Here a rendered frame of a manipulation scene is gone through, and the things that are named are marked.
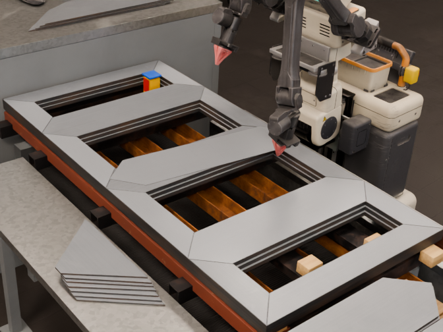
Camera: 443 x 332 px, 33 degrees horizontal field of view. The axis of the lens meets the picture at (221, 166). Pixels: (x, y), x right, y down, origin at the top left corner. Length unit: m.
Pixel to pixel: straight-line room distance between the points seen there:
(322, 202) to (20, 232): 0.97
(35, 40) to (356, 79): 1.38
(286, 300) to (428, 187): 2.38
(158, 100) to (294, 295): 1.23
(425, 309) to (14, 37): 1.90
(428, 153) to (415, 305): 2.62
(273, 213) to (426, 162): 2.31
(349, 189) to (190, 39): 1.30
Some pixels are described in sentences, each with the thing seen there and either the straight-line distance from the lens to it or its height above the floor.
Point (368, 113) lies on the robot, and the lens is 3.27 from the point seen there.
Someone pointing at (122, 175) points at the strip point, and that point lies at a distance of 2.48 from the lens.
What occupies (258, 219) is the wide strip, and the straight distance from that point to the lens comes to 2.29.
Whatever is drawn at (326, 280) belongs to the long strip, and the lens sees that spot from 2.09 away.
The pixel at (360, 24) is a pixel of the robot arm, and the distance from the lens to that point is 2.78.
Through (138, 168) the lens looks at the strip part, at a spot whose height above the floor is 0.86.
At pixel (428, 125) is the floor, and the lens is 4.97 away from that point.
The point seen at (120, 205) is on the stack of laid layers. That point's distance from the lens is 2.37.
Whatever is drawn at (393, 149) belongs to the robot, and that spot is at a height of 0.60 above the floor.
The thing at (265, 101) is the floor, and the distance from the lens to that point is 4.99.
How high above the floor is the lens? 2.17
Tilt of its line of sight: 31 degrees down
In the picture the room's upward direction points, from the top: 3 degrees clockwise
